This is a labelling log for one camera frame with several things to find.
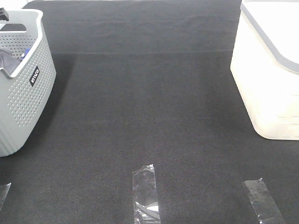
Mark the blue cloth in basket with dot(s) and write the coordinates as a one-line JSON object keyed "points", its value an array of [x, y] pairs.
{"points": [[26, 51]]}

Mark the grey blue towel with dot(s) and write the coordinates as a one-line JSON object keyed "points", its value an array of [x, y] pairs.
{"points": [[8, 61]]}

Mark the clear tape strip left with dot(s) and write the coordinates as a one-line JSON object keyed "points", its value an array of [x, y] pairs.
{"points": [[4, 189]]}

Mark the grey perforated laundry basket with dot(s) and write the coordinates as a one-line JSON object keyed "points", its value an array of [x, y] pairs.
{"points": [[24, 93]]}

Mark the clear tape strip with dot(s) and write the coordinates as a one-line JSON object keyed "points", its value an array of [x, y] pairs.
{"points": [[4, 189], [145, 202], [262, 202]]}

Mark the clear tape strip centre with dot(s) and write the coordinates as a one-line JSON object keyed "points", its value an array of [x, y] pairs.
{"points": [[145, 202]]}

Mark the clear tape strip right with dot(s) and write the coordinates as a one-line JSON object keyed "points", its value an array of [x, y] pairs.
{"points": [[262, 202]]}

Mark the black table cloth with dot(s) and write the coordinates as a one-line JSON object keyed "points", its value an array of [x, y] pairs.
{"points": [[138, 83]]}

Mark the white plastic storage bin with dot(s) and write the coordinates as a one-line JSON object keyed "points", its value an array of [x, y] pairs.
{"points": [[265, 66]]}

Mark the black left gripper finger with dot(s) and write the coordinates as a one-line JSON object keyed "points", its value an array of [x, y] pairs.
{"points": [[4, 15]]}

